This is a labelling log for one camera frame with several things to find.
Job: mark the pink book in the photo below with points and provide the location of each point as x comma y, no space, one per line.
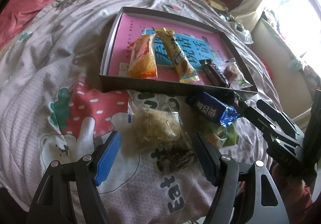
125,38

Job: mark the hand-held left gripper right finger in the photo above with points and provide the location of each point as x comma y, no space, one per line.
205,156

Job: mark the yellow snack bar packet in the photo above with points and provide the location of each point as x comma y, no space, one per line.
179,58

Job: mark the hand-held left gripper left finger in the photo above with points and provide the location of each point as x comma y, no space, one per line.
107,156

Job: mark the white plastic bag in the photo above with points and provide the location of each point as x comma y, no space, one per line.
244,35

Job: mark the blue snack packet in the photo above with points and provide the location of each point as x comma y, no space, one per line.
210,107

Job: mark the shallow cardboard box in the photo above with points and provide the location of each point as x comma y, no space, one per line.
150,86

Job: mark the green snack packet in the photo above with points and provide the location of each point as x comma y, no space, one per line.
225,136

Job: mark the dark striped snack packet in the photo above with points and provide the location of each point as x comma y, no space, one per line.
175,158

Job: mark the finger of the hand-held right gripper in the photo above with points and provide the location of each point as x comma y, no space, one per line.
270,143
278,121

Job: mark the clear flaky pastry packet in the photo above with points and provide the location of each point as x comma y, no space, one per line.
156,127

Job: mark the orange snack packet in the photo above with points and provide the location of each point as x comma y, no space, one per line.
141,61

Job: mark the clothes on windowsill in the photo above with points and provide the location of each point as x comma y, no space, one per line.
273,20

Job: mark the dark chocolate bar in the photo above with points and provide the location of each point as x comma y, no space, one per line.
215,74

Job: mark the person's right hand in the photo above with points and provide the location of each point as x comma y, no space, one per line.
288,185

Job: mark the clear round pastry packet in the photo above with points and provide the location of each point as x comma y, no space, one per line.
230,72

